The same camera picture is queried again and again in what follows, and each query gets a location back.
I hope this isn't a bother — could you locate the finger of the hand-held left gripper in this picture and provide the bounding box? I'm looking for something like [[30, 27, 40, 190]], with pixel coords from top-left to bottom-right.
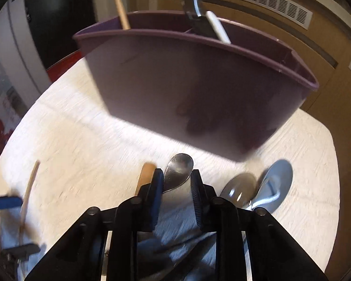
[[0, 195, 23, 211], [1, 243, 41, 262]]

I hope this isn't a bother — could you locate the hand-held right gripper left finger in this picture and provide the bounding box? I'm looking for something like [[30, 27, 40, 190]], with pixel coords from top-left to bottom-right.
[[25, 168, 164, 281]]

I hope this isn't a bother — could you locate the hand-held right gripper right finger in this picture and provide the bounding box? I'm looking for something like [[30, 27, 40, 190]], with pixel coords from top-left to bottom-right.
[[190, 169, 329, 281]]

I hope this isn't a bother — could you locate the brown wooden spoon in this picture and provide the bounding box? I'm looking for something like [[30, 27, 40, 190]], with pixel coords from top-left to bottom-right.
[[135, 162, 155, 196]]

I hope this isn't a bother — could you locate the wooden chopstick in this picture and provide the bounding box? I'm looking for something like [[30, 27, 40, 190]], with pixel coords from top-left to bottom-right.
[[113, 0, 131, 30], [19, 160, 41, 240]]

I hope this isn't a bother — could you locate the metal spoon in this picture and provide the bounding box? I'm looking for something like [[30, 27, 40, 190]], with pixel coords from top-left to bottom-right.
[[162, 153, 194, 195]]

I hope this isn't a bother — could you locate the dark translucent slotted spoon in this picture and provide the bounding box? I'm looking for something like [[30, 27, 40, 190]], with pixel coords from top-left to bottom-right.
[[221, 173, 258, 210], [181, 0, 215, 38]]

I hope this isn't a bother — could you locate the blue-grey rice paddle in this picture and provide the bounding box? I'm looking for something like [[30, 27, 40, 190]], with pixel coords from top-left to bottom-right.
[[246, 159, 293, 214]]

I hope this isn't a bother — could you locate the purple utensil holder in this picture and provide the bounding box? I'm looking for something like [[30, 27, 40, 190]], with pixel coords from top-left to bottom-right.
[[73, 11, 319, 163]]

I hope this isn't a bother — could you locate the white plastic spoon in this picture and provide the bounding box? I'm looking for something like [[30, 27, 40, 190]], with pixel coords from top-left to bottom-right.
[[205, 11, 231, 44]]

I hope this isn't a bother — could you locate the white textured tablecloth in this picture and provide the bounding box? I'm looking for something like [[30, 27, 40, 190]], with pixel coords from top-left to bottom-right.
[[0, 50, 340, 281]]

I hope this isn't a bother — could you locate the red door mat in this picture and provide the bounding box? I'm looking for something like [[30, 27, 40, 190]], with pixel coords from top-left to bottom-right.
[[45, 50, 82, 79]]

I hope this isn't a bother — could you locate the dark entry door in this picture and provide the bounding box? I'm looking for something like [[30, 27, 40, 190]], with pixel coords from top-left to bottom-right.
[[26, 0, 97, 68]]

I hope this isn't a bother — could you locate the long vent grille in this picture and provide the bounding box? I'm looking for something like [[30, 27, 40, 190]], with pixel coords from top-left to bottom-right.
[[183, 0, 313, 30]]

